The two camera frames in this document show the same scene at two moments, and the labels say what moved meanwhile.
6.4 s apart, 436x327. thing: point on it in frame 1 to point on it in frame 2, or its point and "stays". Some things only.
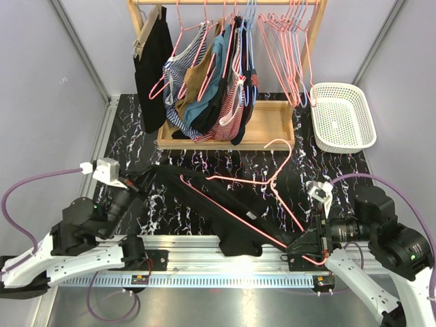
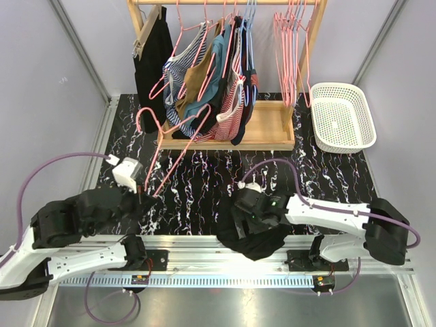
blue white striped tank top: [174, 76] stays
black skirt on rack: [155, 50] stays
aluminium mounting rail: [199, 261] stays
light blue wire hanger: [246, 27] stays
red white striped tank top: [229, 122] stays
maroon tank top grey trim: [254, 78] stays
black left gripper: [139, 182] to [144, 203]
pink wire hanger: [277, 193] to [154, 162]
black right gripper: [312, 240] to [239, 215]
